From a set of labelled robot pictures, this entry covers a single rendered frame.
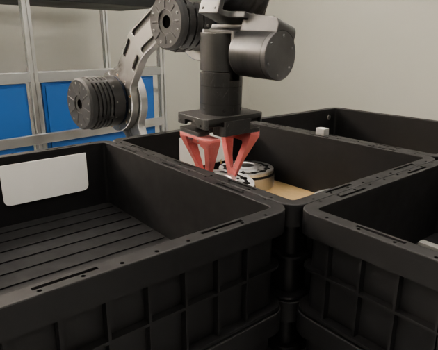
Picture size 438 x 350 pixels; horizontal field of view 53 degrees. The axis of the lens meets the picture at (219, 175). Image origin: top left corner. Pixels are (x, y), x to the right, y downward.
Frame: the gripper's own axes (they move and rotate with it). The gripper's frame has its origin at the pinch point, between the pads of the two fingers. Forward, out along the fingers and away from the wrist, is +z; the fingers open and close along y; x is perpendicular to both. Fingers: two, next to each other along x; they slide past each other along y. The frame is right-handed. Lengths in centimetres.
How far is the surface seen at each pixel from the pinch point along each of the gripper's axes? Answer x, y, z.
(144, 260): -20.6, -24.1, -4.0
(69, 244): 5.9, -20.3, 7.2
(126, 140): 17.8, -5.2, -2.1
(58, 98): 192, 46, 19
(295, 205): -20.1, -7.0, -3.9
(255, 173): 5.8, 13.1, 4.0
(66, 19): 285, 90, -21
